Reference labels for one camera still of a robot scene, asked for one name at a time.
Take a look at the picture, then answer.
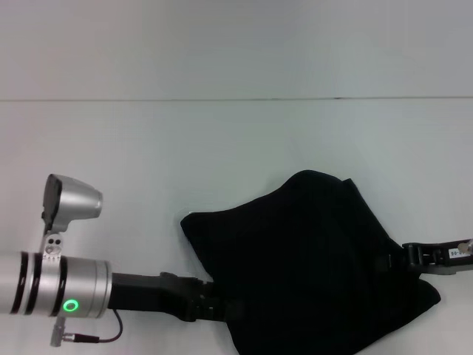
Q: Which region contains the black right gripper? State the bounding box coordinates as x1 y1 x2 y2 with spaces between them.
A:
386 238 473 277

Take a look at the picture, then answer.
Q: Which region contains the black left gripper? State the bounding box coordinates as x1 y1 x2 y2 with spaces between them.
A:
108 271 249 323

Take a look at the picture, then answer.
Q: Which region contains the black shirt with FREE print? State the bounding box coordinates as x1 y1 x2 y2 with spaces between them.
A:
180 169 443 355

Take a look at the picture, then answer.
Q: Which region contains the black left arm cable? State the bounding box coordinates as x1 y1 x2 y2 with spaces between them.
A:
50 309 124 348

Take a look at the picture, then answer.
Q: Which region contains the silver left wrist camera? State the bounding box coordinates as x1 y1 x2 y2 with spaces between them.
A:
40 173 104 264

